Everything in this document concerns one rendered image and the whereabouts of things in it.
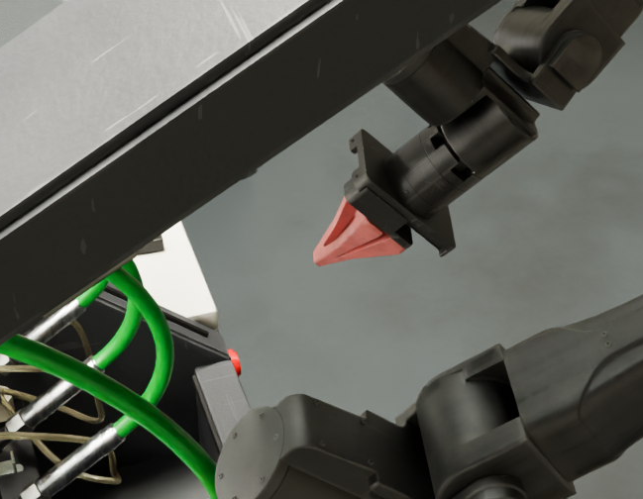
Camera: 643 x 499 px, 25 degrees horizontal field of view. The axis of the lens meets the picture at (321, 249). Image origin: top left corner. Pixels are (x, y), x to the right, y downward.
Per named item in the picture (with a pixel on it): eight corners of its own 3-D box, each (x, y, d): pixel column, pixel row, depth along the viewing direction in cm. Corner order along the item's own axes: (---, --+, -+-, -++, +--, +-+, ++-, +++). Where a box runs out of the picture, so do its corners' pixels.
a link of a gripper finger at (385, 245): (271, 200, 115) (358, 131, 111) (333, 248, 119) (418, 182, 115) (273, 255, 110) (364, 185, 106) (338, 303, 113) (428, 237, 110)
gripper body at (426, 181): (343, 140, 111) (414, 82, 108) (429, 211, 116) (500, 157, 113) (348, 191, 107) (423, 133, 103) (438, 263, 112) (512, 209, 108)
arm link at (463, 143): (554, 144, 105) (542, 100, 109) (493, 88, 102) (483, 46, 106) (482, 198, 108) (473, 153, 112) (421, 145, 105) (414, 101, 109)
